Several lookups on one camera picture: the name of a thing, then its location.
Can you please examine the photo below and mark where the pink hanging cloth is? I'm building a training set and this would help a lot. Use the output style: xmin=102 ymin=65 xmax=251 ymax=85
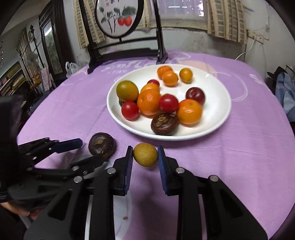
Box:
xmin=41 ymin=68 xmax=52 ymax=92

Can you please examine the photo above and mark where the orange kumquat middle right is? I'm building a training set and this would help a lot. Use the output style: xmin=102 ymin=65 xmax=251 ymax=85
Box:
xmin=162 ymin=71 xmax=178 ymax=87

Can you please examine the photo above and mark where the white plastic bag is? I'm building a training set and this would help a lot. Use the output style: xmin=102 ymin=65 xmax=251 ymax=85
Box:
xmin=65 ymin=61 xmax=80 ymax=78

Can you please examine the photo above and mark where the red cherry tomato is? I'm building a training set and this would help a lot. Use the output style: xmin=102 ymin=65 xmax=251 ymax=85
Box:
xmin=147 ymin=80 xmax=159 ymax=87
xmin=159 ymin=94 xmax=179 ymax=113
xmin=121 ymin=101 xmax=139 ymax=121

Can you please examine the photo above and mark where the dark water chestnut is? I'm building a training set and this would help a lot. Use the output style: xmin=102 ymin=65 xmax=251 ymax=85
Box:
xmin=150 ymin=113 xmax=179 ymax=136
xmin=88 ymin=133 xmax=117 ymax=161
xmin=119 ymin=99 xmax=125 ymax=107

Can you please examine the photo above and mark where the standing electric fan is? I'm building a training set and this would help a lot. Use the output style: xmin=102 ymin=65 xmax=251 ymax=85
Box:
xmin=25 ymin=51 xmax=39 ymax=75

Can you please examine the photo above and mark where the purple tablecloth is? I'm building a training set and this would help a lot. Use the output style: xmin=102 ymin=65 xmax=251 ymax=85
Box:
xmin=18 ymin=52 xmax=294 ymax=239

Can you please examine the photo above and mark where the small tan longan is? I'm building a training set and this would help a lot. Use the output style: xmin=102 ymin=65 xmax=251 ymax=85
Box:
xmin=133 ymin=143 xmax=158 ymax=167

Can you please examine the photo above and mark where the orange kumquat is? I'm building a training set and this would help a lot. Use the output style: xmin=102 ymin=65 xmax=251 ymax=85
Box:
xmin=157 ymin=66 xmax=173 ymax=80
xmin=179 ymin=68 xmax=193 ymax=84
xmin=162 ymin=71 xmax=178 ymax=87
xmin=140 ymin=83 xmax=160 ymax=92

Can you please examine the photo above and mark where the blue clothes pile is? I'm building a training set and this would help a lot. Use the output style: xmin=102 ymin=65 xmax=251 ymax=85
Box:
xmin=275 ymin=73 xmax=294 ymax=122

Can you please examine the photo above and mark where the dark red plum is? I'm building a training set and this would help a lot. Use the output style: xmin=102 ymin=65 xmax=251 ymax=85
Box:
xmin=185 ymin=87 xmax=206 ymax=105

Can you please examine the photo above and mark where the yellow-green round fruit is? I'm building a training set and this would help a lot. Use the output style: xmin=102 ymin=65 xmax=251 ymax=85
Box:
xmin=116 ymin=80 xmax=139 ymax=102

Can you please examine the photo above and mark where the black framed round screen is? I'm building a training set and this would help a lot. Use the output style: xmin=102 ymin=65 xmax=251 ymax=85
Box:
xmin=79 ymin=1 xmax=168 ymax=74

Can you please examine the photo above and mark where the white oval plate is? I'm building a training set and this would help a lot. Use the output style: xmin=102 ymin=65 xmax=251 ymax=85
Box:
xmin=107 ymin=65 xmax=232 ymax=141

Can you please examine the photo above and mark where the person's left hand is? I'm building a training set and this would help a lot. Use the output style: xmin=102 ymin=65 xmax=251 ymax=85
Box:
xmin=1 ymin=202 xmax=43 ymax=220

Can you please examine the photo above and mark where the large orange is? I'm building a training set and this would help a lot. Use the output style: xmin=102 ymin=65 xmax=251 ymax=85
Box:
xmin=177 ymin=99 xmax=203 ymax=125
xmin=137 ymin=90 xmax=161 ymax=116

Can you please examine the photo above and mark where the orange kumquat far right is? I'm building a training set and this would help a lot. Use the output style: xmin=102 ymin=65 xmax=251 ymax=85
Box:
xmin=179 ymin=68 xmax=193 ymax=84

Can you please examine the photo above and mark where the beige checked curtain left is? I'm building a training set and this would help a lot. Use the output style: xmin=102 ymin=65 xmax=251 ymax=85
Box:
xmin=73 ymin=0 xmax=105 ymax=49

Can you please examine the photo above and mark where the beige checked curtain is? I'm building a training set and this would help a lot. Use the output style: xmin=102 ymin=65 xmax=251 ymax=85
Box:
xmin=73 ymin=0 xmax=105 ymax=49
xmin=206 ymin=0 xmax=247 ymax=44

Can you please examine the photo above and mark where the orange kumquat front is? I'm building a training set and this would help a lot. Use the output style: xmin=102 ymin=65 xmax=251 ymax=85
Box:
xmin=140 ymin=83 xmax=160 ymax=92

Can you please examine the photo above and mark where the orange kumquat back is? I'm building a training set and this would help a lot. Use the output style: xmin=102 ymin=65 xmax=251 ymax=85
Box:
xmin=157 ymin=66 xmax=173 ymax=80

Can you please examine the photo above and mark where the beige checked curtain right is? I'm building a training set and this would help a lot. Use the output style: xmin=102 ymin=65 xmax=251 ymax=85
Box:
xmin=206 ymin=0 xmax=247 ymax=44

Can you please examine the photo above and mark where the white power cable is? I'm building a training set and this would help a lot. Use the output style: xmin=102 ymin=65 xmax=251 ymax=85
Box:
xmin=234 ymin=36 xmax=258 ymax=61

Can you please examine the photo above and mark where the dark wooden cabinet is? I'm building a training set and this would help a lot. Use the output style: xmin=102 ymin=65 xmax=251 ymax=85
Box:
xmin=39 ymin=0 xmax=74 ymax=86

